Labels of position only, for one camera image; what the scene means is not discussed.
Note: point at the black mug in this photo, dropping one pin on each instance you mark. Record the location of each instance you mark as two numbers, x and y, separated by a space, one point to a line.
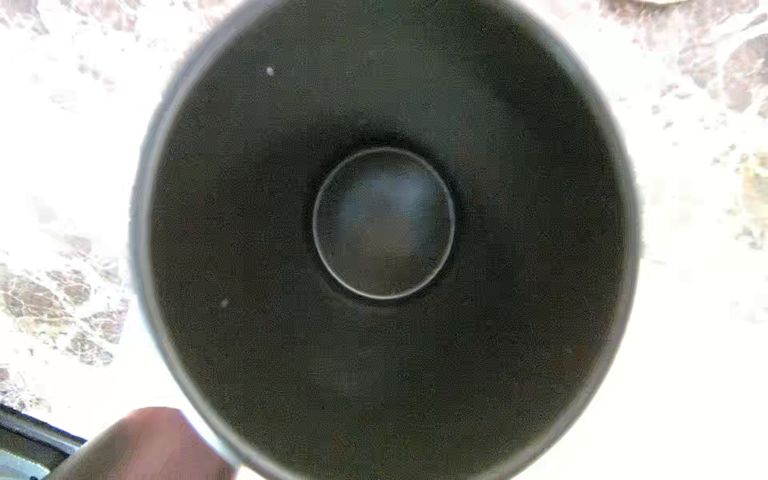
383 239

